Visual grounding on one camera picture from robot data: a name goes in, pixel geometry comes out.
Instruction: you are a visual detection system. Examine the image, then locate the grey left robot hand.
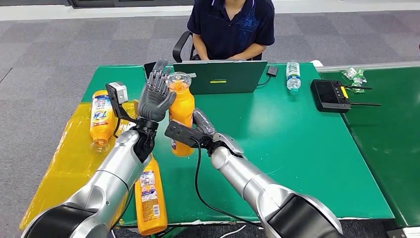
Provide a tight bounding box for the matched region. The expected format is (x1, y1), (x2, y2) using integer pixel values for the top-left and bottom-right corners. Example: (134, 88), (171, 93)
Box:
(138, 59), (177, 123)

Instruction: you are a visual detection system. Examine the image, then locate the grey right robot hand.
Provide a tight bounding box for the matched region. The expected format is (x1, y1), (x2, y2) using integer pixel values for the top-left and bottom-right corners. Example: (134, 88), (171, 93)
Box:
(192, 108), (219, 139)

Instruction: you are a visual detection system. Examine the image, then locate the orange bottle with back label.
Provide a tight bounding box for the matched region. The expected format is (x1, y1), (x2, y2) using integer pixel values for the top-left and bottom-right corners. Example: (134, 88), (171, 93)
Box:
(134, 154), (168, 237)
(166, 71), (196, 158)

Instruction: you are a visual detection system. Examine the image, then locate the orange bottle with blue front label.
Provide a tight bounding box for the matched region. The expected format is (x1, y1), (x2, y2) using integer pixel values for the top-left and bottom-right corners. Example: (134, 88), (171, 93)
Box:
(89, 90), (117, 154)

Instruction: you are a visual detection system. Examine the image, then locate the clear plastic water bottle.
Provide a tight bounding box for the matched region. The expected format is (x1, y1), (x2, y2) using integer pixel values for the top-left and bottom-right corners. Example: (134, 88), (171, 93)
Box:
(286, 60), (302, 97)

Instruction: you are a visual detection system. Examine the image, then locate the black smartphone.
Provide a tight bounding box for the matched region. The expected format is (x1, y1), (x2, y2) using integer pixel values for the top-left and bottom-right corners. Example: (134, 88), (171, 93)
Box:
(144, 61), (158, 81)

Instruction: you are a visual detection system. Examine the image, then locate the dark green laptop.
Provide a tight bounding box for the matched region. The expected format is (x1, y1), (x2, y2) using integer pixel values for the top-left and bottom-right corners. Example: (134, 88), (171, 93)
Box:
(173, 60), (269, 96)

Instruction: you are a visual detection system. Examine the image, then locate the black office chair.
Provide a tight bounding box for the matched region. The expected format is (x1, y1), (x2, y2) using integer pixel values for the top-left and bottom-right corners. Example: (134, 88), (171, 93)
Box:
(172, 30), (264, 63)

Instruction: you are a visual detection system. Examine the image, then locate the person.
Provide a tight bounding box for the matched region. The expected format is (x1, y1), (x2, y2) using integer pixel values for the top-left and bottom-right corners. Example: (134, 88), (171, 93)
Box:
(187, 0), (275, 61)

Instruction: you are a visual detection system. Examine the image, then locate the yellow plastic sheet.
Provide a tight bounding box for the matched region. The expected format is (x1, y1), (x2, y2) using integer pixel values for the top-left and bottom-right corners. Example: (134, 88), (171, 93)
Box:
(19, 101), (141, 231)

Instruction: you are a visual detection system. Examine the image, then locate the black remote controller with antennas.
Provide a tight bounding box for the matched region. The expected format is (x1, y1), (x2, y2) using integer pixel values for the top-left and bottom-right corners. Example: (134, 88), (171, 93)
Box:
(310, 79), (382, 115)

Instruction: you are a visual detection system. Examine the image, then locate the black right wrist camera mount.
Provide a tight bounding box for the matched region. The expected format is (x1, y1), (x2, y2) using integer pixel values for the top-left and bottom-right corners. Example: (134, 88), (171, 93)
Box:
(164, 119), (214, 150)

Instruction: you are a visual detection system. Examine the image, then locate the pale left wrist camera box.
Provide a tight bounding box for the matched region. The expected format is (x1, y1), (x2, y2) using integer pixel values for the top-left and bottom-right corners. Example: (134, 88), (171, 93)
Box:
(108, 81), (129, 105)

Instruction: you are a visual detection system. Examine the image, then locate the black left camera bracket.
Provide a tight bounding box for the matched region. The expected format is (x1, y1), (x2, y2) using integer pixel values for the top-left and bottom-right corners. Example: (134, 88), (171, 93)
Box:
(105, 83), (139, 124)

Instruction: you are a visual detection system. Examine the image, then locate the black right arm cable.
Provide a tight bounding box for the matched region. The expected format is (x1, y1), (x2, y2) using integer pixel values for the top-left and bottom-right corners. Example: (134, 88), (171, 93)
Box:
(194, 138), (264, 230)

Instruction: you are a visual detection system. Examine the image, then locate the white floor cable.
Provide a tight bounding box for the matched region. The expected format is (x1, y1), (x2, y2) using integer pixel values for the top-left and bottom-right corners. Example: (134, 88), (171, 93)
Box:
(219, 225), (247, 238)

